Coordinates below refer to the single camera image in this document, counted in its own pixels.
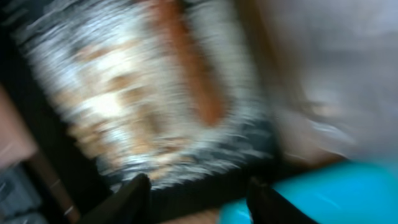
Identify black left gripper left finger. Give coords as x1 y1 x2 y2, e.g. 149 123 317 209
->
77 174 151 224

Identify rice and food scraps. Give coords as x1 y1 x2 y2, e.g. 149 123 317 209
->
1 0 272 190

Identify teal plastic tray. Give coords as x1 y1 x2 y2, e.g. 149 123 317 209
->
219 162 397 224

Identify black tray bin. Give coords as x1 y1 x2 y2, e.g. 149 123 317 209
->
0 0 280 224

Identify orange carrot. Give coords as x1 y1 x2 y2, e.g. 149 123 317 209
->
152 0 226 126

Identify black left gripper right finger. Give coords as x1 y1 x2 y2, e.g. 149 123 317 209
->
246 177 317 224

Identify clear plastic bin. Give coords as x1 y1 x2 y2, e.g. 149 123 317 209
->
239 0 397 163

